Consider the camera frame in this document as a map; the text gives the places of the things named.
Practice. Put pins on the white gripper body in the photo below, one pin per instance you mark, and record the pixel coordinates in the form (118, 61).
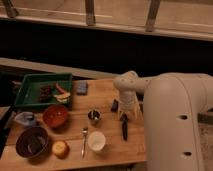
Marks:
(128, 103)

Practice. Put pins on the red bowl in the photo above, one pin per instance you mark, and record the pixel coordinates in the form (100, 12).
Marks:
(55, 116)

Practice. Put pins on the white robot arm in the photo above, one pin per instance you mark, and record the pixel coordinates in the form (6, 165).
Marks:
(171, 105)

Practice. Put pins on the dark purple bowl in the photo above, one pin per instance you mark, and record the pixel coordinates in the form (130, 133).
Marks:
(32, 142)

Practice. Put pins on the small black box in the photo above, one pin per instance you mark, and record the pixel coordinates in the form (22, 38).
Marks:
(115, 106)

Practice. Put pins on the small metal cup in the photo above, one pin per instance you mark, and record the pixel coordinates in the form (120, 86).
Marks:
(94, 117)

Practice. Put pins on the blue sponge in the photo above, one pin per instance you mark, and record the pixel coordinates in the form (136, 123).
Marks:
(82, 88)

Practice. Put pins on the white cup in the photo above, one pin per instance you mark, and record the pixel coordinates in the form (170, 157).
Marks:
(96, 141)

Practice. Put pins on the metal spoon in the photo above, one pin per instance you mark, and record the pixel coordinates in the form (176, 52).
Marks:
(84, 133)

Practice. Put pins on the red yellow toy food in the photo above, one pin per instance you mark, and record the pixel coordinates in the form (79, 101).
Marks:
(62, 95)

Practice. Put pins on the dark toy grapes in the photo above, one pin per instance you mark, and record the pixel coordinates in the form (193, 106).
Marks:
(45, 94)

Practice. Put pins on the green plastic tray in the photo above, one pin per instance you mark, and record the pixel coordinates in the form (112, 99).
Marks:
(28, 94)

